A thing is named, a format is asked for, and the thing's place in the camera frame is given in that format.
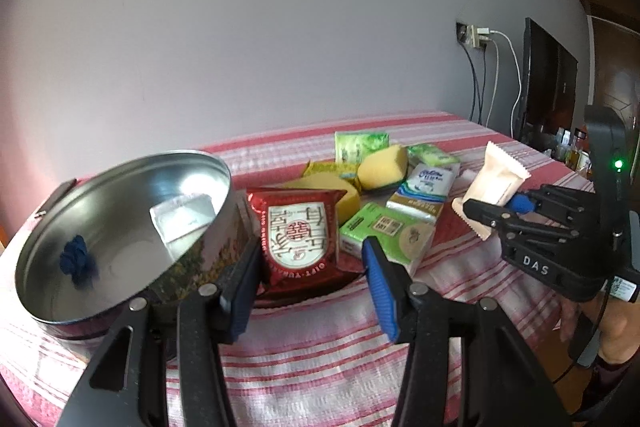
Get white silver pack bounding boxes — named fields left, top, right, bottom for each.
left=451, top=142, right=530, bottom=241

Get blue wave tissue pack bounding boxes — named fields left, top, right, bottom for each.
left=386, top=164, right=457, bottom=225

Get green QR tissue pack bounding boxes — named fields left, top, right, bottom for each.
left=338, top=202, right=435, bottom=277

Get large yellow sponge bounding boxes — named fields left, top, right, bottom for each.
left=278, top=171, right=362, bottom=227

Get red snack packet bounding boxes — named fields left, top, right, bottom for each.
left=246, top=187, right=346, bottom=293

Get person's right hand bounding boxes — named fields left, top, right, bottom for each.
left=582, top=294, right=640, bottom=365

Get bottles on side table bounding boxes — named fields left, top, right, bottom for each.
left=544, top=128, right=592, bottom=180

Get green white tissue pack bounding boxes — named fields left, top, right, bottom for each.
left=407, top=143, right=460, bottom=174

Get blue fabric scrap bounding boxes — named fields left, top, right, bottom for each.
left=58, top=235, right=98, bottom=288

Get round metal cookie tin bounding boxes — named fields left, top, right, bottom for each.
left=15, top=150, right=250, bottom=341

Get black monitor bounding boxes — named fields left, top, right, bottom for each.
left=514, top=17, right=578, bottom=140

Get small yellow sponge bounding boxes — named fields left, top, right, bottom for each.
left=357, top=144, right=409, bottom=191

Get yellow packet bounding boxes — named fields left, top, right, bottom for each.
left=303, top=161, right=362, bottom=192

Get green leaf tissue pack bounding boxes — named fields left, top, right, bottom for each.
left=334, top=131, right=390, bottom=164

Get wooden door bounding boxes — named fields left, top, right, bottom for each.
left=579, top=0, right=639, bottom=131

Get black smartphone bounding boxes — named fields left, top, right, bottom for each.
left=34, top=178, right=78, bottom=218

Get black power cable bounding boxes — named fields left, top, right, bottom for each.
left=458, top=38, right=490, bottom=126

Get wall power socket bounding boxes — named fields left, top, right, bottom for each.
left=456, top=22, right=491, bottom=50

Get white charger cable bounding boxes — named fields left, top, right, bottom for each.
left=484, top=28, right=524, bottom=139

